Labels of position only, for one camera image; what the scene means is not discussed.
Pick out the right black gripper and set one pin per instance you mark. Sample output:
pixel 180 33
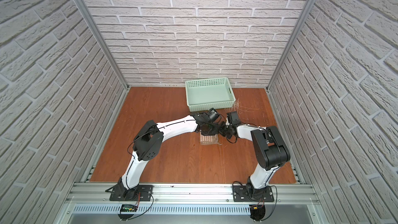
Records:
pixel 228 131

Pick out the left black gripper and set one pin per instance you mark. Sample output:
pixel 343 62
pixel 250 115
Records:
pixel 208 129

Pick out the striped beige dishcloth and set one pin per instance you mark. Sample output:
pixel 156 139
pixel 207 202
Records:
pixel 210 140

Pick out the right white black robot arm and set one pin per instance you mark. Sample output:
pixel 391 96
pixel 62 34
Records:
pixel 271 151

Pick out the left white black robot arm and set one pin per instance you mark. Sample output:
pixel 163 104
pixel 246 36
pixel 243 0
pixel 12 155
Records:
pixel 146 145

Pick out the mint green plastic basket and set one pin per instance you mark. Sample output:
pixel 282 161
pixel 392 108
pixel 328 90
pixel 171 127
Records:
pixel 204 94

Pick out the right round controller board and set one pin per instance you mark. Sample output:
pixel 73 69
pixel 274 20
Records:
pixel 257 212

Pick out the left green controller board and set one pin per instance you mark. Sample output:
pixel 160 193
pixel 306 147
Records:
pixel 128 208

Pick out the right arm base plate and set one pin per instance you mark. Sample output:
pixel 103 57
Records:
pixel 247 193

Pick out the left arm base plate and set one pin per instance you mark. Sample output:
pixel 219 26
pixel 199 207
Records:
pixel 140 192

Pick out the aluminium front rail frame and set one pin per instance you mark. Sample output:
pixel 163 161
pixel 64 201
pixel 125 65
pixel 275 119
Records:
pixel 88 203

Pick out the right aluminium corner post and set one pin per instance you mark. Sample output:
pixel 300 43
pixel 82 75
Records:
pixel 296 30

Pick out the aluminium corner post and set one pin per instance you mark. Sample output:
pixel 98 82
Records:
pixel 296 30
pixel 89 19

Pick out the left aluminium corner post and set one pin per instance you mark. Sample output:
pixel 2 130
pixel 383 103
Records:
pixel 89 19

